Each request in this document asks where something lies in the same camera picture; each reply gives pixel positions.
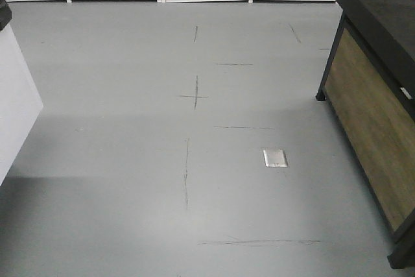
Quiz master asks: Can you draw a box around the metal floor outlet plate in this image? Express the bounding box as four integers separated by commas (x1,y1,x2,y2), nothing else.
263,148,289,167

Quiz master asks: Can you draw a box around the black wooden display stand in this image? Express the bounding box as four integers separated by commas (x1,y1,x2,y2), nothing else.
316,0,414,269

